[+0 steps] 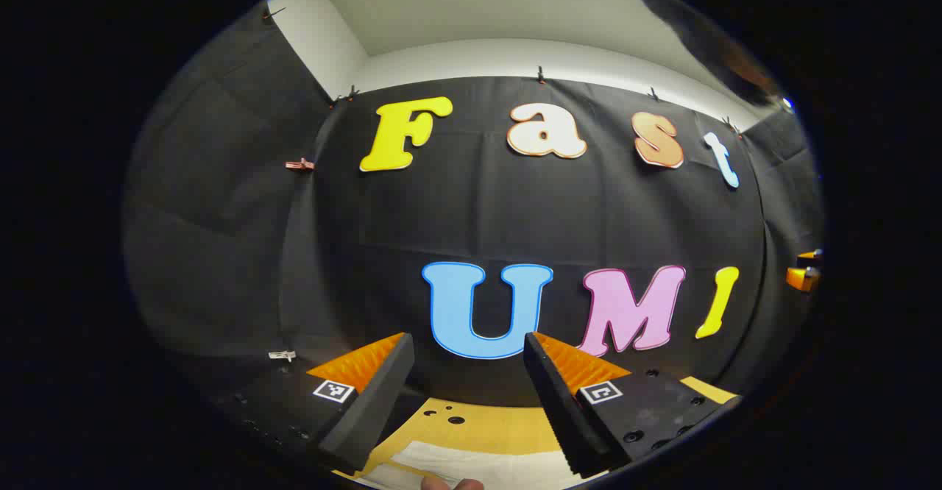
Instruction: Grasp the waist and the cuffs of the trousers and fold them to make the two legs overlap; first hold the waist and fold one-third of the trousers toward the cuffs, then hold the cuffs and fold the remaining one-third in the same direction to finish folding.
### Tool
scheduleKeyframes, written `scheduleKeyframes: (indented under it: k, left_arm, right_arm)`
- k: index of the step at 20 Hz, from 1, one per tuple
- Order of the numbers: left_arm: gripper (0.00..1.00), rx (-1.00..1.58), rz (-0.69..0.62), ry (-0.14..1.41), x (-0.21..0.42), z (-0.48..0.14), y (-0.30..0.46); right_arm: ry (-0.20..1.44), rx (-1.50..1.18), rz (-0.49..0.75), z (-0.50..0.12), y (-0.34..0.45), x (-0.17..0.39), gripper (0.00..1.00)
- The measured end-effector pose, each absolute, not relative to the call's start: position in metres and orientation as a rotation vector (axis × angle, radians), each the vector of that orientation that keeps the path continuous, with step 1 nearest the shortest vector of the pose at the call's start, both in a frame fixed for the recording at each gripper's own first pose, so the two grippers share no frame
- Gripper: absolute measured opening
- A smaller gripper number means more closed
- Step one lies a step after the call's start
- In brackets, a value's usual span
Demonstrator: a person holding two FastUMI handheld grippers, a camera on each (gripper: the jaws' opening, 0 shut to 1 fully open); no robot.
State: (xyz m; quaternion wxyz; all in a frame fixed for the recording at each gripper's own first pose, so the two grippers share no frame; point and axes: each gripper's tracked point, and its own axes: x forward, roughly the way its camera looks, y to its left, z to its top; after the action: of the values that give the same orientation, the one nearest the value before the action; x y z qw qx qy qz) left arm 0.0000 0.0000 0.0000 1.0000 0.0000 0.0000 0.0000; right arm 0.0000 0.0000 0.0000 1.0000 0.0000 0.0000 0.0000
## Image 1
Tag black backdrop cloth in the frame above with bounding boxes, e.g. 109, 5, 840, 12
121, 1, 825, 432

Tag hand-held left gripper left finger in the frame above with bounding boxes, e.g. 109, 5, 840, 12
212, 332, 416, 476

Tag dark blurry object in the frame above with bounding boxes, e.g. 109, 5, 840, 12
634, 0, 785, 108

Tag white jeans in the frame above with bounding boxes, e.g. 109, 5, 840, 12
361, 441, 582, 490

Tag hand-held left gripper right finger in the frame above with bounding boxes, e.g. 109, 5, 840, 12
523, 332, 729, 479

